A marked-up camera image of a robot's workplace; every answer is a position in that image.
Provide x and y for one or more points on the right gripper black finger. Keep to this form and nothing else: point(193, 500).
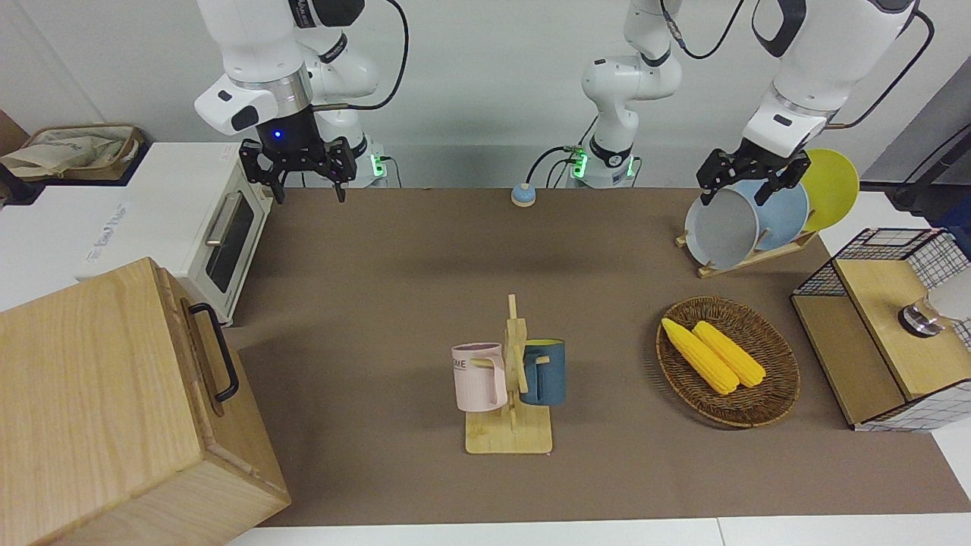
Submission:
point(262, 167)
point(341, 163)

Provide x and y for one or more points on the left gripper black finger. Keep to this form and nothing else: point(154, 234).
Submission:
point(713, 174)
point(765, 189)

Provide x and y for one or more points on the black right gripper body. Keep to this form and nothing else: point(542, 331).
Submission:
point(292, 136)

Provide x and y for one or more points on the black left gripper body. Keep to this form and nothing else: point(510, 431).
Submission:
point(762, 161)

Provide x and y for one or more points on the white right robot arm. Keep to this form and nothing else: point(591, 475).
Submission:
point(250, 45)

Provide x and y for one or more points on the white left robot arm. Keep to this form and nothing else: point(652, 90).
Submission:
point(819, 45)

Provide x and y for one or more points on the light blue plate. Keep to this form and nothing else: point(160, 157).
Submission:
point(785, 216)

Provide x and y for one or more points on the grey plate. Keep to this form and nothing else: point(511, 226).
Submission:
point(721, 231)

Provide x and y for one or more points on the yellow plate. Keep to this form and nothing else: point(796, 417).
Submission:
point(833, 186)

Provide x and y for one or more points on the wooden plate rack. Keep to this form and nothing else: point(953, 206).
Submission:
point(758, 258)

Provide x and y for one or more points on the white toaster oven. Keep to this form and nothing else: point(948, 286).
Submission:
point(190, 189)

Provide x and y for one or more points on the black stand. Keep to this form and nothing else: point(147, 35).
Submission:
point(910, 196)

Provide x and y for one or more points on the yellow corn cob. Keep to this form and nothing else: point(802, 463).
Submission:
point(698, 355)
point(730, 353)

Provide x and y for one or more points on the round blue beige button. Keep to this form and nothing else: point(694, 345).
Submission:
point(523, 197)

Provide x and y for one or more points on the brown bag with cloth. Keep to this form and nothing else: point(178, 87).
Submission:
point(72, 148)

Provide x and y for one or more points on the blue plastic item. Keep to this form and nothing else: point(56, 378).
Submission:
point(957, 220)

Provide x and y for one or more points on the brown wicker basket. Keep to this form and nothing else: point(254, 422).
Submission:
point(766, 406)

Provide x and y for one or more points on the white cardboard box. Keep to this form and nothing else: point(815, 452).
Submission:
point(45, 239)

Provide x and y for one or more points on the pink mug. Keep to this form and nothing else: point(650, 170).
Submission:
point(476, 379)

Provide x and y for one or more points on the dark blue mug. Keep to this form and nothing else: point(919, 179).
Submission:
point(550, 375)

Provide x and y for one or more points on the light wooden cabinet box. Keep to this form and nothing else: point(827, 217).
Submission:
point(76, 394)

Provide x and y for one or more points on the brown table mat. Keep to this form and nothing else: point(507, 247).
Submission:
point(645, 470)

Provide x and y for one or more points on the wooden mug tree stand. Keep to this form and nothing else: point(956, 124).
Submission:
point(508, 436)

